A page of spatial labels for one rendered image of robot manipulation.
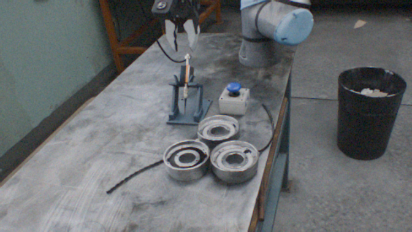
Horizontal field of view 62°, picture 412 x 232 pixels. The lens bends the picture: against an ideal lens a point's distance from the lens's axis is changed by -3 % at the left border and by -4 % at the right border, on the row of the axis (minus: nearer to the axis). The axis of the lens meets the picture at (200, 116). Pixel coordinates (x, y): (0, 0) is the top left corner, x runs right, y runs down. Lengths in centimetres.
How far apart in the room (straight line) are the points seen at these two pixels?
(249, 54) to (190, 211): 67
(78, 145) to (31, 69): 164
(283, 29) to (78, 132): 65
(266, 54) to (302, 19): 21
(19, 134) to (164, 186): 186
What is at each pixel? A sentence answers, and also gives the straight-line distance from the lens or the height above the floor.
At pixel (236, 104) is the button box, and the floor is 84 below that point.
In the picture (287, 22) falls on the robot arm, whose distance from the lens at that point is 105.
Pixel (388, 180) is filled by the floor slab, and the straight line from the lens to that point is 203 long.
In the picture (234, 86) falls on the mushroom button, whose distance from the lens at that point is 96.
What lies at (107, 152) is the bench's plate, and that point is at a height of 80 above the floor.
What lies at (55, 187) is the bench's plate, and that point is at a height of 80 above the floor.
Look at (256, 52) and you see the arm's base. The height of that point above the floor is 85.
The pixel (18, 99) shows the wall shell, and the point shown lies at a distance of 253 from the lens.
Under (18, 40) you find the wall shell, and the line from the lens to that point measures 252.
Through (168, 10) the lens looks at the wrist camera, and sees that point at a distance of 83.
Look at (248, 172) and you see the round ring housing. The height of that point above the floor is 83.
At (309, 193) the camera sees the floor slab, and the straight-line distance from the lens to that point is 188.
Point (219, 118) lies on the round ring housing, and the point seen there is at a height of 83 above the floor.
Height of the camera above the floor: 133
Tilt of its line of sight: 33 degrees down
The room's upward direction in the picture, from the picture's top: 8 degrees counter-clockwise
